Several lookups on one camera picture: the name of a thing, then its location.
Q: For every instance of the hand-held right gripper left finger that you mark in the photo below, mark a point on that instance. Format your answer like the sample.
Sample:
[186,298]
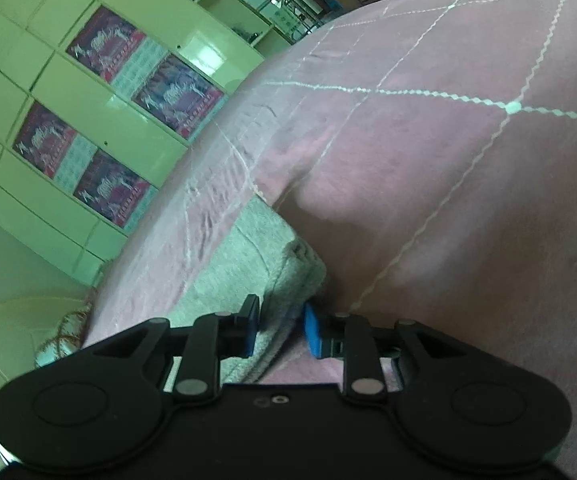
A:
[251,332]

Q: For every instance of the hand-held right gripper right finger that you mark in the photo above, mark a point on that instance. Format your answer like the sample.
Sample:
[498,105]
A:
[312,332]

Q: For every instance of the grey-green pants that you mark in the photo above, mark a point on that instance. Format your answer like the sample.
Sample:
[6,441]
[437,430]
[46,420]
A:
[248,270]

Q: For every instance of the white patterned pillow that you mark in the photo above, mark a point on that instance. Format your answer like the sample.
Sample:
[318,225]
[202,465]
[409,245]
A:
[61,340]

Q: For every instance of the pink checked bedsheet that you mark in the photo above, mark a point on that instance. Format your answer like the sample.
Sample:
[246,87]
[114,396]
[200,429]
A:
[443,185]

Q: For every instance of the metal stair railing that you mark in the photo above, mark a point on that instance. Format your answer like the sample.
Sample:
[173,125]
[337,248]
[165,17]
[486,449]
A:
[288,7]

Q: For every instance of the cream corner shelves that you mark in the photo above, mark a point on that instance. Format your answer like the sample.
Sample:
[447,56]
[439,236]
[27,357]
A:
[228,5]

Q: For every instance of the cream glossy wardrobe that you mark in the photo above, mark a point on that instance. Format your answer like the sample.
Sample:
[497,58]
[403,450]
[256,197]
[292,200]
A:
[18,60]

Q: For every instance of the purple wall poster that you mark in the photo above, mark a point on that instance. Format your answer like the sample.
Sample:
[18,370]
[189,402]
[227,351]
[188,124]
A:
[111,190]
[103,42]
[176,100]
[43,140]

